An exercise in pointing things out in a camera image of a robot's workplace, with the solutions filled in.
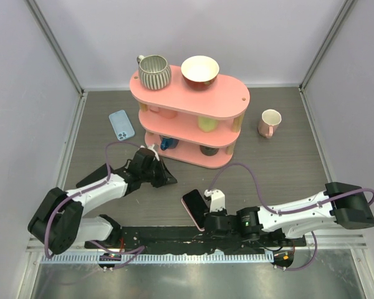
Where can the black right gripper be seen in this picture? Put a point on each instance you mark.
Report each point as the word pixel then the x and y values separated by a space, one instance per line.
pixel 215 213

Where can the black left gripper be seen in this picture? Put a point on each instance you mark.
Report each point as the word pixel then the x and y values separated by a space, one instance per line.
pixel 166 177

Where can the purple smartphone black screen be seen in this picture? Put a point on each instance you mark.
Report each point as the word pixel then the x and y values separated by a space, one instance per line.
pixel 196 205

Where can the pink phone case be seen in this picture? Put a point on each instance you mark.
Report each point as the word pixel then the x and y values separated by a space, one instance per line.
pixel 201 229

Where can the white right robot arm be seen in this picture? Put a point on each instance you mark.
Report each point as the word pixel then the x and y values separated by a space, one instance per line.
pixel 340 203

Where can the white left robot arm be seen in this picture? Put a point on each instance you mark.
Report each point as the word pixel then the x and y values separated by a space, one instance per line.
pixel 60 220

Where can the light blue phone case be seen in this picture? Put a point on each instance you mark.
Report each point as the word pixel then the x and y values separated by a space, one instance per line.
pixel 121 125

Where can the blue mug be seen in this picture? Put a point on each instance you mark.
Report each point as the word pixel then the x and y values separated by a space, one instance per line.
pixel 168 143

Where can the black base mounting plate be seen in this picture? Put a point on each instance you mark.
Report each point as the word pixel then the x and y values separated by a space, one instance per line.
pixel 179 240

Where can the pink cup on shelf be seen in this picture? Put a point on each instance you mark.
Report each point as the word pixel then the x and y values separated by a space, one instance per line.
pixel 163 112

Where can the dark teal mug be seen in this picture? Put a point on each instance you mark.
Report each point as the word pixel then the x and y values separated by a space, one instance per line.
pixel 208 151

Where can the pink three-tier wooden shelf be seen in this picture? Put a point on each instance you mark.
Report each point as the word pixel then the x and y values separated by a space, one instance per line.
pixel 226 100

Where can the yellow-green cup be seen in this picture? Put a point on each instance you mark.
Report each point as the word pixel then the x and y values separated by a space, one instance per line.
pixel 206 124

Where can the grey striped mug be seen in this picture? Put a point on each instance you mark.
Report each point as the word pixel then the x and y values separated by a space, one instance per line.
pixel 154 71

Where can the pink mug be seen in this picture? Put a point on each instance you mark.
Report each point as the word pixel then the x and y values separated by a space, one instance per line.
pixel 269 122

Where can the red bowl white inside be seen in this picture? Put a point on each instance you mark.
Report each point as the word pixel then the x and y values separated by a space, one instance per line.
pixel 199 72

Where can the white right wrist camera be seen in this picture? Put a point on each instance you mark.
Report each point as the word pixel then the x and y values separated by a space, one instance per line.
pixel 216 200

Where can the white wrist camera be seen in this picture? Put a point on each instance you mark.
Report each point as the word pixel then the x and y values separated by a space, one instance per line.
pixel 216 200
pixel 152 147

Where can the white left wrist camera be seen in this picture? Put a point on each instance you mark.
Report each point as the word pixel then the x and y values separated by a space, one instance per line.
pixel 152 147

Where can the white slotted cable duct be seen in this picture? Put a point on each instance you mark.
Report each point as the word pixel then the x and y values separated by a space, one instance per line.
pixel 100 257

